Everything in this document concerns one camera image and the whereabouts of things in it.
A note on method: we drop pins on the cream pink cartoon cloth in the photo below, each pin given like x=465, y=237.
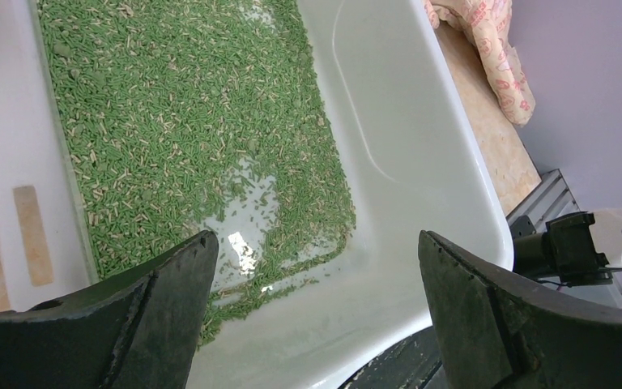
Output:
x=486, y=24

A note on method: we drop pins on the white plastic litter box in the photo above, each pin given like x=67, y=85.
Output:
x=411, y=161

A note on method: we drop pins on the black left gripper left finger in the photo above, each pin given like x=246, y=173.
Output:
x=137, y=329

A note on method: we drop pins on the aluminium frame rail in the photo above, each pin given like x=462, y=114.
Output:
x=550, y=200

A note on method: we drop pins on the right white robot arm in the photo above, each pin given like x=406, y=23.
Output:
x=579, y=249

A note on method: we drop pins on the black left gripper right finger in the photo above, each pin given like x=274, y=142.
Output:
x=497, y=329

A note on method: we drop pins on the green cat litter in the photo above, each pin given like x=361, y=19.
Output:
x=184, y=116

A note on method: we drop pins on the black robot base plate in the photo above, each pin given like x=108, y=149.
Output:
x=414, y=362

